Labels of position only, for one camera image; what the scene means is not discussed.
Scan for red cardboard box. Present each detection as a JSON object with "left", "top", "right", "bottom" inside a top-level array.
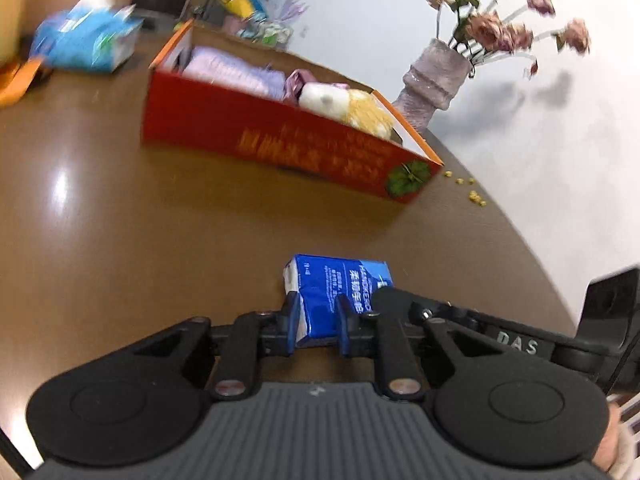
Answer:
[{"left": 141, "top": 19, "right": 445, "bottom": 205}]

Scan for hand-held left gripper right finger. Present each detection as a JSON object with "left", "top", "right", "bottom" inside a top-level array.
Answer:
[{"left": 335, "top": 295, "right": 531, "bottom": 402}]

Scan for lavender towel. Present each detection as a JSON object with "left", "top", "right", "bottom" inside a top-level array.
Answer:
[{"left": 182, "top": 46, "right": 261, "bottom": 93}]

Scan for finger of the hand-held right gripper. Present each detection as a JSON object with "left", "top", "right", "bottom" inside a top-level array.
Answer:
[{"left": 372, "top": 287, "right": 453, "bottom": 329}]

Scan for dried rose bouquet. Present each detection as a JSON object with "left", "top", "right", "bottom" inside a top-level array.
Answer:
[{"left": 425, "top": 0, "right": 592, "bottom": 79}]

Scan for pink satin scrunchie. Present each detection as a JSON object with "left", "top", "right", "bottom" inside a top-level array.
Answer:
[{"left": 284, "top": 69, "right": 317, "bottom": 104}]

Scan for scattered yellow beads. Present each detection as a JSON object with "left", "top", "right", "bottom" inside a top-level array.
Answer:
[{"left": 442, "top": 170, "right": 488, "bottom": 207}]

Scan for white yellow plush toy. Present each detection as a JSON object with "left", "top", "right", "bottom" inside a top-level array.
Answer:
[{"left": 298, "top": 82, "right": 396, "bottom": 139}]

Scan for person's right forearm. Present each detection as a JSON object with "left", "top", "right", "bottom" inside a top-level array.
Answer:
[{"left": 592, "top": 395, "right": 640, "bottom": 480}]

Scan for orange leather strap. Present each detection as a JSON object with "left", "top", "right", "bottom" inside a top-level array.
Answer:
[{"left": 0, "top": 57, "right": 53, "bottom": 106}]

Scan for wire rack with bottles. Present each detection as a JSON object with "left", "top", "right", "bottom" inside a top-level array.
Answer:
[{"left": 237, "top": 17, "right": 293, "bottom": 47}]

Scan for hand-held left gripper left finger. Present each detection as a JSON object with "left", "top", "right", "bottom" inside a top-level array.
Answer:
[{"left": 100, "top": 292, "right": 301, "bottom": 402}]

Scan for small blue tissue packet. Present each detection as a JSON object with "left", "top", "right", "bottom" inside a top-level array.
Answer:
[{"left": 282, "top": 254, "right": 388, "bottom": 349}]

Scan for large blue tissue pack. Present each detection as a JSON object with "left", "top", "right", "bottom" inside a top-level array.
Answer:
[{"left": 30, "top": 0, "right": 146, "bottom": 73}]

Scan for pink ceramic vase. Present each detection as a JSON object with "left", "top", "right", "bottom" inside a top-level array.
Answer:
[{"left": 391, "top": 37, "right": 473, "bottom": 136}]

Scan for purple wall sticker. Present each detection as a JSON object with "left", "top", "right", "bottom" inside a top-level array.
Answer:
[{"left": 277, "top": 0, "right": 309, "bottom": 22}]

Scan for purple towel pouch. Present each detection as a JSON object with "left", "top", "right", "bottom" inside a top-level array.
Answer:
[{"left": 245, "top": 67, "right": 287, "bottom": 102}]

